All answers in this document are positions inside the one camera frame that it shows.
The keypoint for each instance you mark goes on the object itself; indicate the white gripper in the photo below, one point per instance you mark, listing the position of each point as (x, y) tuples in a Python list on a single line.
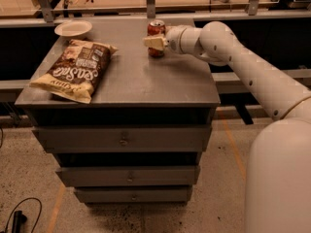
[(175, 40)]

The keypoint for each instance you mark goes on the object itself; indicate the red coke can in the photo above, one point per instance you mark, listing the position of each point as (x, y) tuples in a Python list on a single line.
[(155, 28)]

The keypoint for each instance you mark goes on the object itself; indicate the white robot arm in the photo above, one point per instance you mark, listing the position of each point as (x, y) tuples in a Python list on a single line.
[(278, 182)]

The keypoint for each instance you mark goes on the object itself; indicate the brown chip bag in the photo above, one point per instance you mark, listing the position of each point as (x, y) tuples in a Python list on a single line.
[(77, 72)]

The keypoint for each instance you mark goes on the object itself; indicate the white paper bowl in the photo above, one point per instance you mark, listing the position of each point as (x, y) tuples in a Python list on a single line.
[(74, 29)]

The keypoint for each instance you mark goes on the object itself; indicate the top grey drawer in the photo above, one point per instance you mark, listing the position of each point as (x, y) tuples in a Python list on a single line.
[(123, 139)]

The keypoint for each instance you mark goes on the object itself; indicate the grey drawer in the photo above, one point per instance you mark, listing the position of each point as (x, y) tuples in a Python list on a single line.
[(135, 194), (128, 176), (123, 139)]

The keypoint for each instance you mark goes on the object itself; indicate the middle grey drawer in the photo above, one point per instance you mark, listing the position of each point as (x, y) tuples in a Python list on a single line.
[(128, 176)]

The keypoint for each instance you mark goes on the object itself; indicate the bottom grey drawer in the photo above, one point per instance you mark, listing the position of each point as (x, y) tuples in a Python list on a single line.
[(135, 194)]

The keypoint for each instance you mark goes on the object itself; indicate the grey metal rail frame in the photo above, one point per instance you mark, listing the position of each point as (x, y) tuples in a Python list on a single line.
[(97, 13)]

